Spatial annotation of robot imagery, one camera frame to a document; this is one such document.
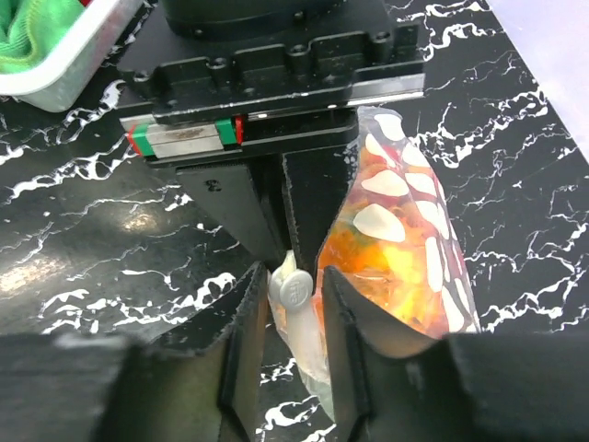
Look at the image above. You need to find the light green cloth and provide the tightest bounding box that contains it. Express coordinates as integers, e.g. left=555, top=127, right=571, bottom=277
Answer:
left=1, top=0, right=90, bottom=74

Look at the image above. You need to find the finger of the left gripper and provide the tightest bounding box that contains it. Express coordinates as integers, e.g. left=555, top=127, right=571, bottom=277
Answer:
left=177, top=165, right=286, bottom=267

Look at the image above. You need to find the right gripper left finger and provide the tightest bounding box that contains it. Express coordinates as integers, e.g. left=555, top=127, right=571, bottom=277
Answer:
left=92, top=262, right=268, bottom=441

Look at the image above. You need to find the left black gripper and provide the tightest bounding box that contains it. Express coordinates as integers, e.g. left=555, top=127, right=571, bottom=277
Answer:
left=117, top=1, right=425, bottom=275

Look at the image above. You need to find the polka dot zip top bag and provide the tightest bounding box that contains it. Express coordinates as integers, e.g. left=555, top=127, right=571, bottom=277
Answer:
left=269, top=106, right=480, bottom=415

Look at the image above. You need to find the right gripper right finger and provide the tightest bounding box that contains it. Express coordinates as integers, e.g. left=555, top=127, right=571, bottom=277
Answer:
left=322, top=266, right=488, bottom=441

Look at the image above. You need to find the white cloth bin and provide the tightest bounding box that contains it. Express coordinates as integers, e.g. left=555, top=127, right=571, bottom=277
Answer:
left=1, top=0, right=143, bottom=112

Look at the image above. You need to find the black marble pattern mat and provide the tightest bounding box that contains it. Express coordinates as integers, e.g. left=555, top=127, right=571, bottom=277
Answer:
left=1, top=1, right=588, bottom=441

